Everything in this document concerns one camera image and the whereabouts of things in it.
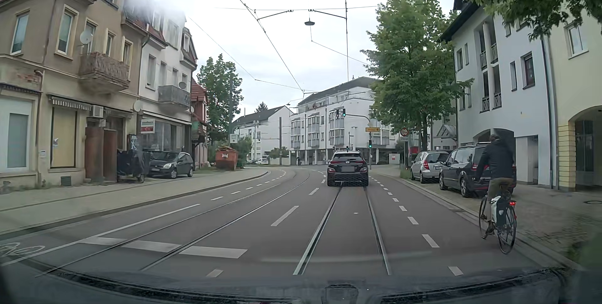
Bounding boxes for overhead wires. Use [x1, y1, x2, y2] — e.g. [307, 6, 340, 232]
[188, 0, 454, 102]

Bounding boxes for silver parked car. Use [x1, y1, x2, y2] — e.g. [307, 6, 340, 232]
[410, 150, 451, 184]

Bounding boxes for covered motorcycle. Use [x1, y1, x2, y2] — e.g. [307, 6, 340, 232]
[117, 149, 151, 184]

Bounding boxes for tall dark green tree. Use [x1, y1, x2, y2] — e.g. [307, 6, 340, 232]
[197, 54, 244, 145]

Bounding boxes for cream building with arch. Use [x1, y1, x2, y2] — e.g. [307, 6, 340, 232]
[546, 10, 602, 193]

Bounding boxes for road markings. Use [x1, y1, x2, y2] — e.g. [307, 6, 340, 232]
[0, 168, 465, 278]

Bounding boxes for tram track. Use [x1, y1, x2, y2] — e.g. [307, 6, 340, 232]
[37, 170, 393, 277]

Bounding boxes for white building with balcony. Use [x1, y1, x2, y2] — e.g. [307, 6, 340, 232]
[126, 0, 198, 163]

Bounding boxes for white house with dark roof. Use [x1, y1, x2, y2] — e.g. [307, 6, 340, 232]
[231, 105, 294, 162]

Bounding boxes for beige corner building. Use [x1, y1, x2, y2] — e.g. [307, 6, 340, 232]
[0, 0, 146, 191]

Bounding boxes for black car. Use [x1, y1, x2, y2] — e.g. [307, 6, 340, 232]
[326, 150, 370, 187]

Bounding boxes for round road sign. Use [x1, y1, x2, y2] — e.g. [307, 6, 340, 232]
[399, 127, 410, 168]

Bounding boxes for dark grey parked car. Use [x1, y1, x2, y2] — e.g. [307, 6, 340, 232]
[149, 151, 195, 180]

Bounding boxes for person on bicycle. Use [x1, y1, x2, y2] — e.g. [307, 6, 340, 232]
[474, 134, 518, 255]

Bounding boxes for white multi-storey building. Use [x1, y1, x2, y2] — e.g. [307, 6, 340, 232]
[288, 77, 400, 165]

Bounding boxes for dark blue parked car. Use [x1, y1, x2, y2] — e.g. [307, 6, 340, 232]
[438, 143, 517, 198]

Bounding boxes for red brick building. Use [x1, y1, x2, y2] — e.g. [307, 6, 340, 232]
[190, 79, 210, 169]

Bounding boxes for grey asphalt road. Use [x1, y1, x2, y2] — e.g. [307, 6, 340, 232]
[0, 165, 560, 282]

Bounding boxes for grey paved pavement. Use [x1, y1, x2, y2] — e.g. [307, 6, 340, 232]
[0, 167, 270, 237]

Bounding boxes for car's own bonnet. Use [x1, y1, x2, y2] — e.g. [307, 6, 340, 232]
[0, 266, 602, 304]

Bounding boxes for red skip container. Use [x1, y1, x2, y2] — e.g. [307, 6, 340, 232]
[215, 145, 240, 171]

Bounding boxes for large green tree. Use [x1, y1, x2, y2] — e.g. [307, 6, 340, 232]
[361, 0, 471, 152]

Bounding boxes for cobbled pavement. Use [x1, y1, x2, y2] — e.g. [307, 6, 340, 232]
[376, 166, 602, 267]

